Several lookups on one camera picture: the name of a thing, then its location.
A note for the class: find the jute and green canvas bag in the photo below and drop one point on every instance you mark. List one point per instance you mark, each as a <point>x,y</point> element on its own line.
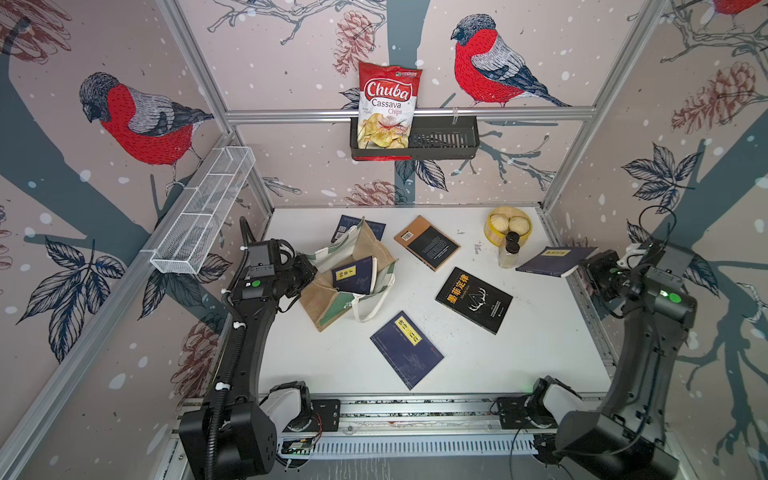
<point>323,303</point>

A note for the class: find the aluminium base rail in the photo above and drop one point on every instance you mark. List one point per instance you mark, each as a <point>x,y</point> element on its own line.
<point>417,426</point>

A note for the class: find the black book with gold title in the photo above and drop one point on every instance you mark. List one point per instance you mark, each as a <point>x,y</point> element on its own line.
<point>474,299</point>

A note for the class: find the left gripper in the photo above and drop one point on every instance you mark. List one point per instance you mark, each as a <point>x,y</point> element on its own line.
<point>308,270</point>

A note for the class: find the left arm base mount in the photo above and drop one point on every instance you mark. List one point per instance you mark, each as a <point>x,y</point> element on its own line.
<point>325,416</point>

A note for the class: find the blue book with barcode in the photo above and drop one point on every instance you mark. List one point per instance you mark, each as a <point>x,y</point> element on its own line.
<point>347,222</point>

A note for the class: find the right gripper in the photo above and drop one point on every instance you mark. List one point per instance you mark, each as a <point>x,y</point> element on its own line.
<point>595,263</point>

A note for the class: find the yellow bowl with buns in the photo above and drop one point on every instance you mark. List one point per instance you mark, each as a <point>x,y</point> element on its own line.
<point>505,219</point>

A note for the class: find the blue book yellow label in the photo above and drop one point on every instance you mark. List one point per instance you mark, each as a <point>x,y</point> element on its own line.
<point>406,349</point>
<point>557,261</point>

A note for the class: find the black wire basket shelf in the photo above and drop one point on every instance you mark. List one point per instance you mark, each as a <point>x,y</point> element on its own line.
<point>431,138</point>

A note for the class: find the brown and black book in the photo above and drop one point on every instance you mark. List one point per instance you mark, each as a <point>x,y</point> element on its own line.
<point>427,243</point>

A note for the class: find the small bottle with black cap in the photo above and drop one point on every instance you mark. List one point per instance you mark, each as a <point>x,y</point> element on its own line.
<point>509,250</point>

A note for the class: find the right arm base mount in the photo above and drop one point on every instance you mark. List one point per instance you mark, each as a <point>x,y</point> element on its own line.
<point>522,412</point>

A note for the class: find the red Chuba cassava chips bag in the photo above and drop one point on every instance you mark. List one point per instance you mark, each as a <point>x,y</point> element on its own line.
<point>386,109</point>

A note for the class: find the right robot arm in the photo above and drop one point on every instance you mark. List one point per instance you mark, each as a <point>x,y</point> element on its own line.
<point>625,437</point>

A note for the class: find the circuit board with wires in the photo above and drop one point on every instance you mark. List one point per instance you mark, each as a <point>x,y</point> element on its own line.
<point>295,449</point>

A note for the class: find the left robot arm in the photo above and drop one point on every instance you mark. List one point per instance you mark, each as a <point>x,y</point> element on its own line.
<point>234,434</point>

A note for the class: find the white wire mesh shelf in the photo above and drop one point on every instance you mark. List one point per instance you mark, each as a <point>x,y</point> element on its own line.
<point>191,237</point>

